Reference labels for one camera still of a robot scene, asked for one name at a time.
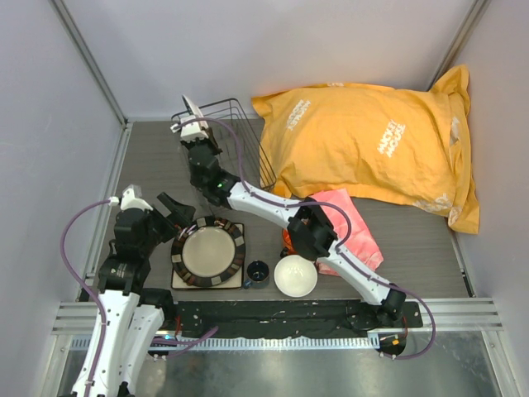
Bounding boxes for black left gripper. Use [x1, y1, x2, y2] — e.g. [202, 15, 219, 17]
[140, 193, 194, 256]

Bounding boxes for brown checkered rim plate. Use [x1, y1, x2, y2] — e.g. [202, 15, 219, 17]
[170, 216, 246, 289]

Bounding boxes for square floral plate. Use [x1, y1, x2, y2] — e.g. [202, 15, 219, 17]
[170, 222, 245, 290]

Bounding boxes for green rimmed white plate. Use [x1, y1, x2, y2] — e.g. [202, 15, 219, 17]
[182, 95, 207, 128]

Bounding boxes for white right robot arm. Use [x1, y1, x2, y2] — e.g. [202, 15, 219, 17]
[171, 122, 407, 327]

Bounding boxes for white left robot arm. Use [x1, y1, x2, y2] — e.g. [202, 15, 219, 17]
[60, 185, 196, 396]

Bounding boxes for dark blue mug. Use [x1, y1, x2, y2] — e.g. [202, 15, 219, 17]
[243, 261, 269, 289]

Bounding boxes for orange glass mug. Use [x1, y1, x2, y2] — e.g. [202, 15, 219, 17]
[280, 229, 296, 258]

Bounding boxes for white bowl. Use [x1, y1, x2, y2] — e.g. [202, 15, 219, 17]
[274, 255, 318, 298]

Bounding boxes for pink patterned cloth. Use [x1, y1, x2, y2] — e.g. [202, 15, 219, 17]
[310, 189, 384, 276]

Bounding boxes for yellow Mickey Mouse pillow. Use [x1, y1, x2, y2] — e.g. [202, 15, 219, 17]
[251, 65, 480, 234]

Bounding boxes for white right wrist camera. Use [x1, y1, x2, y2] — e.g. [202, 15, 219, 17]
[170, 116, 209, 142]

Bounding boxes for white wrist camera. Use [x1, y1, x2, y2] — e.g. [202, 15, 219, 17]
[170, 116, 209, 142]
[108, 184, 153, 211]

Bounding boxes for grey wire dish rack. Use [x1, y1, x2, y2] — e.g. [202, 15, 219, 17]
[171, 98, 276, 208]

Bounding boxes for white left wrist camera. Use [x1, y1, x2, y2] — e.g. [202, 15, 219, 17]
[108, 184, 153, 211]

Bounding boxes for white slotted cable duct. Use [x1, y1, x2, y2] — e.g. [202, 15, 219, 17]
[69, 335, 381, 352]

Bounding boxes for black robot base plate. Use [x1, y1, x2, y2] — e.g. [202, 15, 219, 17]
[173, 299, 423, 339]

